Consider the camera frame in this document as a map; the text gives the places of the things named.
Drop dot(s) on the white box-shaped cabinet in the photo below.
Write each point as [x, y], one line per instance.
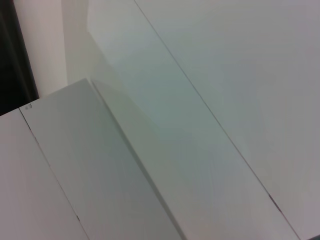
[87, 175]

